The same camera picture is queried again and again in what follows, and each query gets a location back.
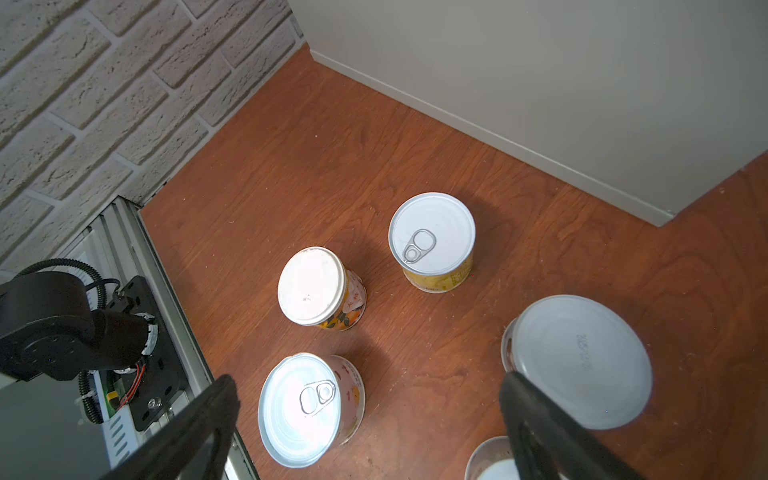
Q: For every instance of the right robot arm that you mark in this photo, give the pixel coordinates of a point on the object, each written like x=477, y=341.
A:
x=48, y=327

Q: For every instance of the white can near right gripper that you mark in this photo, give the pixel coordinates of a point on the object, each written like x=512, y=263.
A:
x=584, y=357

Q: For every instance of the grey metal cabinet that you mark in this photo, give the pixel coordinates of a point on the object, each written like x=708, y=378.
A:
x=646, y=105

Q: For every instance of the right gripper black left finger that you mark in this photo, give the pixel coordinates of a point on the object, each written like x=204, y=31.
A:
x=194, y=445

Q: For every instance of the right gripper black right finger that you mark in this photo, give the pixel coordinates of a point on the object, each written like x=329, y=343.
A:
x=547, y=443

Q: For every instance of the white can with date stamp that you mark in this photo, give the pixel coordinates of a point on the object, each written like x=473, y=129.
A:
x=492, y=460

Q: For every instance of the orange can with white lid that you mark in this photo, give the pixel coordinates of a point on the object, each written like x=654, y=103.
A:
x=316, y=289

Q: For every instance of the white can with pull tab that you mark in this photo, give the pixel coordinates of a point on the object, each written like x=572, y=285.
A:
x=308, y=405

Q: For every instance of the yellow can with pull tab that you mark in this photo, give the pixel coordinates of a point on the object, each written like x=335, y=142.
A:
x=432, y=237

